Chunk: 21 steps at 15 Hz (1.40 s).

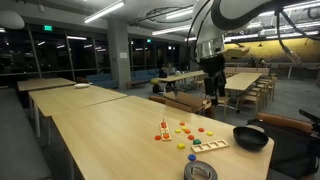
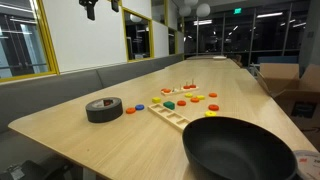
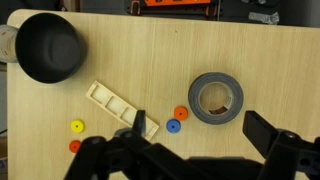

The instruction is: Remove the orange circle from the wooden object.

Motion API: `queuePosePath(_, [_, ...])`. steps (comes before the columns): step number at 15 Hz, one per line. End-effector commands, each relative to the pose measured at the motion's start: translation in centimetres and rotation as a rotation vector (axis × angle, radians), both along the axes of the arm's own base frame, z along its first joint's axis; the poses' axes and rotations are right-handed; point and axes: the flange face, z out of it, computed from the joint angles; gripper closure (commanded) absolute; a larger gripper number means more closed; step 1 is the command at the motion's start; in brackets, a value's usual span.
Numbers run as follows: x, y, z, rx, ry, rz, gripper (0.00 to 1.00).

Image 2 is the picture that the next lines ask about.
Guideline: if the small yellow framed window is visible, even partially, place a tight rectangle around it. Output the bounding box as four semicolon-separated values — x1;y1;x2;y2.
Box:
121;7;155;63

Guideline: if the white globe lamp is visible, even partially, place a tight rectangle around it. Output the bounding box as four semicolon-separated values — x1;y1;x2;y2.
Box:
195;3;212;18
178;4;192;18

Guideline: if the large yellow framed window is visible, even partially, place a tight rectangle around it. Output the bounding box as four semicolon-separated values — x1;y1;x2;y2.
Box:
0;0;60;84

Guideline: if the grey upholstered bench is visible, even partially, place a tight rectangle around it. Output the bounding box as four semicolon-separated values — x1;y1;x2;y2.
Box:
0;53;185;174

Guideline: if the black tape roll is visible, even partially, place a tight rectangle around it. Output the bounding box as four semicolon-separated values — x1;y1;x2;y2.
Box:
85;96;124;124

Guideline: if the wooden numbered peg board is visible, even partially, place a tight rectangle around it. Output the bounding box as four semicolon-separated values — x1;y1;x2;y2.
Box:
160;78;200;97

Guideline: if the green wooden block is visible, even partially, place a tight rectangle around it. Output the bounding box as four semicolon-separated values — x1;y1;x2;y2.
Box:
162;101;176;111

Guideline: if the wooden sorting tray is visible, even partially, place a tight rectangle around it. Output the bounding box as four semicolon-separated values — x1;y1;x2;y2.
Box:
147;103;192;134

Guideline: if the brown chair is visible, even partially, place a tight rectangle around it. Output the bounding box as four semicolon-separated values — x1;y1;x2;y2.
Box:
231;54;243;68

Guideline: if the black bag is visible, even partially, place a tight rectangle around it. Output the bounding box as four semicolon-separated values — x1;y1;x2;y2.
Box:
0;159;73;180

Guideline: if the blue bench back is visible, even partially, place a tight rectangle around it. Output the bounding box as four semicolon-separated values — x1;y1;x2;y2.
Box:
256;55;299;65

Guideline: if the black pan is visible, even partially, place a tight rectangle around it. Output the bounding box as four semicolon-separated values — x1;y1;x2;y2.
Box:
182;116;298;180

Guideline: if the open cardboard box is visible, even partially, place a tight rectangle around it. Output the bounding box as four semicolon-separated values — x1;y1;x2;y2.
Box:
254;62;320;132

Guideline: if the white tape roll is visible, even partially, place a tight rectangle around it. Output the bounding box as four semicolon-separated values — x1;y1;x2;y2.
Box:
293;149;320;180

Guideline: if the white wall board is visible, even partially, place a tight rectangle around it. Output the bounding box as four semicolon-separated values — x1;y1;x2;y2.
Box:
41;0;128;74

